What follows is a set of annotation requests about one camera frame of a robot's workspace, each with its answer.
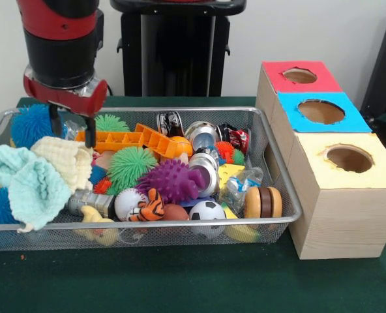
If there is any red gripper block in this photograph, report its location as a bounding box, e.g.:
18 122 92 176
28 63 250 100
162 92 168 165
23 73 109 149

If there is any cream waffle cloth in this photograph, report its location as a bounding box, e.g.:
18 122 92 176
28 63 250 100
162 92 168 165
31 136 95 193

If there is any green fuzzy googly-eyed toy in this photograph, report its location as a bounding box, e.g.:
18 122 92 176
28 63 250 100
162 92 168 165
107 146 161 192

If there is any mint green waffle cloth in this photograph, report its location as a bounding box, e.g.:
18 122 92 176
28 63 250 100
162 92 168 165
0 144 72 233

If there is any orange tiger plush toy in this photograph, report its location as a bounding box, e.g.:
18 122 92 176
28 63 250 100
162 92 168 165
129 188 166 222

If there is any clear mesh bin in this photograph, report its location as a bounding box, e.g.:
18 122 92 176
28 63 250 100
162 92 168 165
0 106 303 252

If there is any wooden box with three holes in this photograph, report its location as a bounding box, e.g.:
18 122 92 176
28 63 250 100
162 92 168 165
255 60 386 261

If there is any blue spiky ball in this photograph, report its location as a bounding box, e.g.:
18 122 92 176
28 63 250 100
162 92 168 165
10 104 65 144

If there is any purple spiky rubber toy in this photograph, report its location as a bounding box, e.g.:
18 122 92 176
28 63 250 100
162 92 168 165
137 159 209 205

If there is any small soccer ball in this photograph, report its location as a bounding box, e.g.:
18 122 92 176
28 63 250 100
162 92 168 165
188 200 227 239

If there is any dark green table cloth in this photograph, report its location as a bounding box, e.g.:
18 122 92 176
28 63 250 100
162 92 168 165
0 96 386 313

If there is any wooden yo-yo toy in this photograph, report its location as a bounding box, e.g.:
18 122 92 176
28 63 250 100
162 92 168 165
244 186 284 218

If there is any black cable loop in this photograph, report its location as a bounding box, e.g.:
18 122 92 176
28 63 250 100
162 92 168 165
105 83 124 97

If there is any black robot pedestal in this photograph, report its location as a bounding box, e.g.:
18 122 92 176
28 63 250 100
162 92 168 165
110 0 248 97

